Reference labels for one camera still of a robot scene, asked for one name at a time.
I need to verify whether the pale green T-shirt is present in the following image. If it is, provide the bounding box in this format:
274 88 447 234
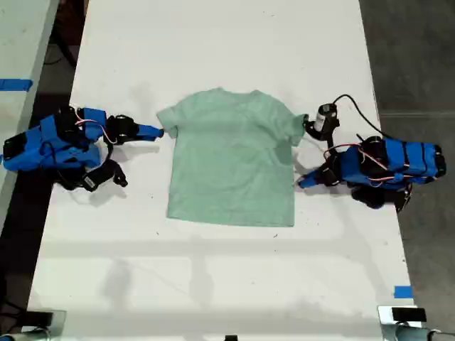
156 87 309 228

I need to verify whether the long blue tape strip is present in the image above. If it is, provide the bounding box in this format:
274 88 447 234
0 78 34 92

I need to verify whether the pale side table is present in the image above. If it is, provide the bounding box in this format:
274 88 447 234
0 0 60 228

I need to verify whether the short blue tape strip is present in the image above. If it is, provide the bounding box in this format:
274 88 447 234
393 285 414 300

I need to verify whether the black clamp block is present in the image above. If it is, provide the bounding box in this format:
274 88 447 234
391 307 427 323
26 310 54 326

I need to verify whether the grey metal pipe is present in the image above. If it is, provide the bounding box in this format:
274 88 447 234
0 327 54 341
394 325 455 341

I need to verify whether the thin black camera cable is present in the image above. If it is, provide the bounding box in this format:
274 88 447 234
102 140 115 168

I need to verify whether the short black camera stalk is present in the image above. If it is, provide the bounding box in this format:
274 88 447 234
106 158 129 188
301 119 341 152

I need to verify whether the black silver camera box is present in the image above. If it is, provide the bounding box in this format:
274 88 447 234
315 102 339 131

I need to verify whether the black camera box white label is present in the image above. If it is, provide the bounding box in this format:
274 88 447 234
80 166 114 193

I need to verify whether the long black camera cable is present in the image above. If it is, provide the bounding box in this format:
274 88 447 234
332 94 392 140

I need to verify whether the metal corner bracket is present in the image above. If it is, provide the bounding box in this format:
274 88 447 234
24 308 68 333
377 304 429 341

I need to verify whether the black floor cable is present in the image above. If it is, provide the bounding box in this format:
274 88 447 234
0 300 28 320

